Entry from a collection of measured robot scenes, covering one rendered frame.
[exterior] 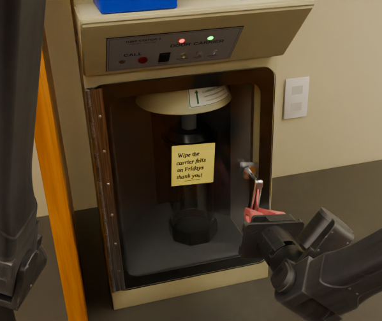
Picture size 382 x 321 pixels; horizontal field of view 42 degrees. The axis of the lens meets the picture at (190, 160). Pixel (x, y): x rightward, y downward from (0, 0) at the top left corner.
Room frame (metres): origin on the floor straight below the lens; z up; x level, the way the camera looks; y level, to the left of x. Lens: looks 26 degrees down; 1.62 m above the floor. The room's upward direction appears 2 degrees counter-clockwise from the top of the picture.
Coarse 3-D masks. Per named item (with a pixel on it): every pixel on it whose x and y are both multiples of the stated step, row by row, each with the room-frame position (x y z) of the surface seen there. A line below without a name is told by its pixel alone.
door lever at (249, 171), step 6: (246, 168) 0.79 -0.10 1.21; (252, 168) 0.79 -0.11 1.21; (246, 174) 0.79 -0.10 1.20; (252, 174) 0.78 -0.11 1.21; (252, 180) 0.76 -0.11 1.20; (258, 180) 0.75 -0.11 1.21; (252, 186) 0.75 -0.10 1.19; (258, 186) 0.74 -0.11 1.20; (252, 192) 0.75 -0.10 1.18; (258, 192) 0.75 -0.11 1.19; (252, 198) 0.75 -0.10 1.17; (258, 198) 0.75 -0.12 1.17; (252, 204) 0.74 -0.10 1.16; (258, 204) 0.75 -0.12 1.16
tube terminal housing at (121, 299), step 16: (80, 0) 0.74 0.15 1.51; (80, 64) 0.76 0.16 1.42; (208, 64) 0.79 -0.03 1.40; (224, 64) 0.80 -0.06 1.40; (240, 64) 0.80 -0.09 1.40; (256, 64) 0.81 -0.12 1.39; (272, 64) 0.82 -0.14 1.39; (96, 80) 0.74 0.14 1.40; (112, 80) 0.75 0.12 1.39; (128, 80) 0.76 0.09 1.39; (272, 160) 0.82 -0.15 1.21; (96, 192) 0.81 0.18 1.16; (224, 272) 0.80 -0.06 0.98; (240, 272) 0.80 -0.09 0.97; (256, 272) 0.81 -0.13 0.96; (144, 288) 0.75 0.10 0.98; (160, 288) 0.76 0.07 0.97; (176, 288) 0.77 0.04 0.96; (192, 288) 0.78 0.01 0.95; (208, 288) 0.79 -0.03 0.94; (128, 304) 0.75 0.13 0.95
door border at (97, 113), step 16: (96, 96) 0.73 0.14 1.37; (96, 112) 0.73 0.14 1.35; (96, 128) 0.73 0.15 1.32; (96, 144) 0.73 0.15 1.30; (96, 176) 0.73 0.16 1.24; (112, 192) 0.73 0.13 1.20; (112, 208) 0.73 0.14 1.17; (112, 224) 0.73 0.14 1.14; (112, 240) 0.73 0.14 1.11; (112, 256) 0.73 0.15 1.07; (112, 272) 0.73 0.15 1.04
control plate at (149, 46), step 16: (176, 32) 0.68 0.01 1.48; (192, 32) 0.69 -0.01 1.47; (208, 32) 0.70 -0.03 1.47; (224, 32) 0.71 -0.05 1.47; (240, 32) 0.71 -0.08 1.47; (112, 48) 0.68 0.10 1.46; (128, 48) 0.68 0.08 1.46; (144, 48) 0.69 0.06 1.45; (160, 48) 0.70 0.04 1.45; (176, 48) 0.71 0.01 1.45; (192, 48) 0.72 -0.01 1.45; (208, 48) 0.73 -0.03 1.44; (224, 48) 0.74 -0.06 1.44; (112, 64) 0.70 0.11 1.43; (128, 64) 0.71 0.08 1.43; (144, 64) 0.72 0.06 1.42; (160, 64) 0.73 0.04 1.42
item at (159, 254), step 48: (144, 96) 0.75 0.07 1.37; (192, 96) 0.77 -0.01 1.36; (240, 96) 0.79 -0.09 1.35; (144, 144) 0.75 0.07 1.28; (192, 144) 0.77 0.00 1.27; (240, 144) 0.79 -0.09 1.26; (144, 192) 0.75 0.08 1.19; (192, 192) 0.77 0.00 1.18; (240, 192) 0.79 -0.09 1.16; (144, 240) 0.74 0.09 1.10; (192, 240) 0.77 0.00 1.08; (240, 240) 0.79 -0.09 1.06
